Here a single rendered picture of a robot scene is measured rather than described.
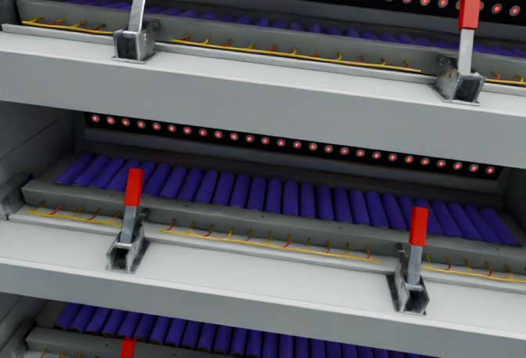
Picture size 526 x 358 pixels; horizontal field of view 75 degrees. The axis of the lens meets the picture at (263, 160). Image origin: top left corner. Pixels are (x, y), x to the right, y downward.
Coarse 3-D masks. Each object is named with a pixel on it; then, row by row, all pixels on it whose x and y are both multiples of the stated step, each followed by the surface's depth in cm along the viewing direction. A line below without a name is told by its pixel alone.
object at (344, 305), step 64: (0, 192) 35; (0, 256) 32; (64, 256) 33; (192, 256) 34; (256, 256) 35; (320, 256) 36; (384, 256) 37; (256, 320) 32; (320, 320) 31; (384, 320) 30; (448, 320) 31; (512, 320) 31
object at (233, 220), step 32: (32, 192) 37; (64, 192) 37; (96, 192) 37; (192, 224) 36; (224, 224) 37; (256, 224) 36; (288, 224) 36; (320, 224) 36; (352, 224) 37; (352, 256) 35; (448, 256) 36; (480, 256) 35; (512, 256) 35
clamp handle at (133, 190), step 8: (136, 168) 32; (128, 176) 32; (136, 176) 32; (128, 184) 32; (136, 184) 32; (128, 192) 32; (136, 192) 32; (128, 200) 32; (136, 200) 32; (128, 208) 32; (136, 208) 32; (128, 216) 32; (128, 224) 32; (128, 232) 32; (120, 240) 32; (128, 240) 32
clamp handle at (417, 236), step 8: (416, 208) 31; (424, 208) 31; (416, 216) 31; (424, 216) 31; (416, 224) 31; (424, 224) 31; (416, 232) 31; (424, 232) 31; (416, 240) 31; (424, 240) 31; (416, 248) 31; (416, 256) 31; (416, 264) 31; (408, 272) 31; (416, 272) 31; (408, 280) 31; (416, 280) 31
